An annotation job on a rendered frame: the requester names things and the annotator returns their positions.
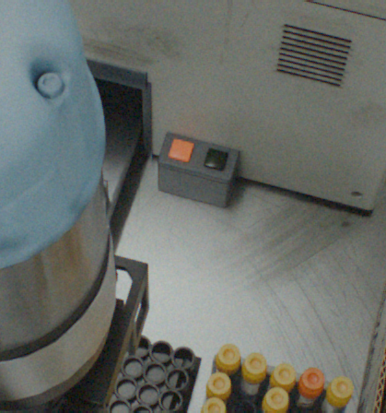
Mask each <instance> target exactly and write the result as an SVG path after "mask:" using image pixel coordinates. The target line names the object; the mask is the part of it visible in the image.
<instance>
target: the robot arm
mask: <svg viewBox="0 0 386 413"><path fill-rule="evenodd" d="M104 154H105V124H104V116H103V110H102V106H101V102H100V98H99V90H98V87H97V84H96V83H95V80H94V78H93V76H92V74H91V72H90V70H89V68H88V66H87V63H86V58H85V54H84V48H83V44H82V40H81V32H80V28H79V26H78V23H77V20H76V16H75V14H74V11H73V10H72V8H71V6H70V5H69V3H68V1H67V0H0V413H109V412H108V411H107V410H106V408H105V407H109V403H110V402H111V397H112V394H113V390H114V387H115V385H116V383H117V380H118V376H119V373H120V370H121V366H122V362H123V357H124V354H125V351H126V348H127V346H128V353H129V354H133V355H135V354H136V351H137V348H138V346H139V343H140V336H141V334H142V331H143V329H144V325H145V322H146V318H147V314H148V311H149V282H148V263H144V262H140V261H137V260H134V259H131V258H127V257H123V256H119V255H117V254H114V251H113V242H112V236H111V229H110V225H109V221H108V218H107V211H106V203H105V193H104V184H103V175H102V164H103V160H104ZM118 269H119V270H122V271H125V272H126V273H127V274H128V276H129V278H130V279H131V280H132V285H131V288H130V289H129V292H128V295H127V298H126V301H125V304H124V300H122V299H119V298H117V297H116V289H117V282H118V271H117V270H118ZM139 307H140V310H139ZM138 310H139V311H138ZM137 313H138V315H137ZM136 316H137V318H136ZM135 318H136V320H135Z"/></svg>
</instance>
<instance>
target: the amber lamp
mask: <svg viewBox="0 0 386 413"><path fill-rule="evenodd" d="M192 150H193V143H190V142H183V141H180V140H177V139H175V140H174V142H173V144H172V147H171V150H170V154H169V157H170V158H172V159H177V160H181V161H184V162H188V161H189V159H190V156H191V153H192Z"/></svg>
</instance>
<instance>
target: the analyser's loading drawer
mask: <svg viewBox="0 0 386 413"><path fill-rule="evenodd" d="M95 83H96V84H97V87H98V90H99V98H100V102H101V106H102V110H103V116H104V124H105V154H104V160H103V164H102V175H103V184H104V193H105V203H106V211H107V218H108V221H109V224H110V221H111V216H112V214H113V211H114V208H115V206H116V204H117V198H118V196H119V193H120V191H121V188H122V185H123V182H124V179H125V176H126V173H127V171H128V168H129V165H130V163H131V161H132V158H133V155H134V153H135V149H136V146H137V143H138V141H139V136H140V133H141V131H142V128H143V102H142V93H141V92H138V91H134V90H130V89H127V88H120V87H117V86H113V85H111V84H107V83H99V82H97V81H95Z"/></svg>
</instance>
